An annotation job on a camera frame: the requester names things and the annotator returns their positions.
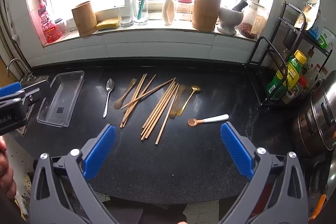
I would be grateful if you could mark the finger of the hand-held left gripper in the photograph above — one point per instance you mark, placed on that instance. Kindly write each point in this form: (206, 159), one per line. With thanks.
(10, 88)
(31, 95)

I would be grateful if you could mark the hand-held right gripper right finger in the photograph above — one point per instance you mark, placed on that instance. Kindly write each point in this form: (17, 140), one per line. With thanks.
(236, 150)

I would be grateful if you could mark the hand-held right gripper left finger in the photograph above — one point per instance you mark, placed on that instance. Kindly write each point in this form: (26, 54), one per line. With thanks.
(101, 150)

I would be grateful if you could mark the clear plastic tray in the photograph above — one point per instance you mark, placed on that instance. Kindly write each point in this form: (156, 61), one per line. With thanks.
(65, 92)

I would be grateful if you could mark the orange white baby spoon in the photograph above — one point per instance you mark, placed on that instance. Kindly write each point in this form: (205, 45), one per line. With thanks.
(218, 117)

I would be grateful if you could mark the wooden spoon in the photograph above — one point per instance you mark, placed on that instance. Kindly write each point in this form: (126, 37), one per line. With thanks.
(181, 88)
(118, 104)

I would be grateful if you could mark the silver metal spoon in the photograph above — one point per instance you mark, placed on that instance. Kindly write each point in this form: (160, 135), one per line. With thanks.
(110, 85)

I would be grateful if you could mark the pile of wooden chopsticks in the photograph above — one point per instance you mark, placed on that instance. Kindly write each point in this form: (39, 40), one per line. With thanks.
(160, 108)

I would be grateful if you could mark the gold metal spoon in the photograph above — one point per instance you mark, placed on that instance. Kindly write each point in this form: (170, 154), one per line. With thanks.
(195, 88)

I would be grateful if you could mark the person's left hand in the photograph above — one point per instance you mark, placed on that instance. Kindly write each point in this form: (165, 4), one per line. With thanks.
(6, 179)

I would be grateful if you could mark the steel sink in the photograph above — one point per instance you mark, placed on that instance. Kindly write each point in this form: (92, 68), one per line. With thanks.
(39, 79)

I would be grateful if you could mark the metal faucet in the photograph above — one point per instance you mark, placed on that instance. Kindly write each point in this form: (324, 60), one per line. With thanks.
(10, 62)

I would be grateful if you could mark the pink dish soap bottle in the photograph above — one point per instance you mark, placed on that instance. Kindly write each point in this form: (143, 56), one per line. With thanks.
(46, 24)

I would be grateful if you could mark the small glass jar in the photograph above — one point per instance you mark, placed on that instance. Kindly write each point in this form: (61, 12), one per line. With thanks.
(61, 28)

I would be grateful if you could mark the red cap jar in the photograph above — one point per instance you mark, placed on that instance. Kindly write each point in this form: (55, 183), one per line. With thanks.
(295, 91)

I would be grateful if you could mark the steel pot with lid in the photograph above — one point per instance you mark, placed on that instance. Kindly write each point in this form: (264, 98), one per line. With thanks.
(315, 108)

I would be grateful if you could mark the bamboo canister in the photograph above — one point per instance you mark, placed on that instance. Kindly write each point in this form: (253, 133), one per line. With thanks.
(84, 19)

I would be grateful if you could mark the green bottle yellow cap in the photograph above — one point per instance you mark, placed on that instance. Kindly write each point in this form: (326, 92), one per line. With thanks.
(291, 74)

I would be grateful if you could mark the yellow sponge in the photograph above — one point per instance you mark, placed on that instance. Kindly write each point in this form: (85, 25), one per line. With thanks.
(107, 24)

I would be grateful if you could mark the short clear glass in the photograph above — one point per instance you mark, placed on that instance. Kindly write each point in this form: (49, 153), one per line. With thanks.
(126, 19)

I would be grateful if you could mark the dark container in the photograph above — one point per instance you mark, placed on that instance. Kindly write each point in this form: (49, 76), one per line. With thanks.
(290, 39)

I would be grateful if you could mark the glass jar of chili flakes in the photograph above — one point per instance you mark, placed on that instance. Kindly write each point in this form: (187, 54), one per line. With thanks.
(256, 22)

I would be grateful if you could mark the white stone mortar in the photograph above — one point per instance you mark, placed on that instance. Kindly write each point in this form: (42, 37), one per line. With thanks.
(229, 19)

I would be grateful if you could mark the tall clear glass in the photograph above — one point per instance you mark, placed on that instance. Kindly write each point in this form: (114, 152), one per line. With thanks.
(130, 1)

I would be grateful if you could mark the black metal rack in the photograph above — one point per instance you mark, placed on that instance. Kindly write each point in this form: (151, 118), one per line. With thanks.
(281, 20)

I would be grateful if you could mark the bamboo utensil holder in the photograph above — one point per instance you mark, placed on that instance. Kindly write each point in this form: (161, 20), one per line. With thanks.
(206, 14)

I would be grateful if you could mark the green packet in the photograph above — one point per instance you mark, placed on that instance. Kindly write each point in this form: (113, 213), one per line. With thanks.
(325, 41)

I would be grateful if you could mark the dark pestle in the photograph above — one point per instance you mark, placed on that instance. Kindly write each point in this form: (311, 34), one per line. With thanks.
(240, 6)

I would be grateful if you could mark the blue packet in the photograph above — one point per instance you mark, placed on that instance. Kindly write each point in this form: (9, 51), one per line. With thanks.
(316, 29)

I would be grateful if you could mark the white bottle blue cap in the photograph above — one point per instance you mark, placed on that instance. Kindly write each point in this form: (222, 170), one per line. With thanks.
(168, 11)

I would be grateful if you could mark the red lid jar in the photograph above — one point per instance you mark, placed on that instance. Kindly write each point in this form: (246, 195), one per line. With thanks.
(185, 1)

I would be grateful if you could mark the white orange snack bag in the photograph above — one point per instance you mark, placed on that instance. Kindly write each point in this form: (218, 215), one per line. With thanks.
(309, 8)

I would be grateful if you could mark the white round wall knob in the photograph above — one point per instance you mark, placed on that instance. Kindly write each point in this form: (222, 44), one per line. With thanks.
(15, 38)

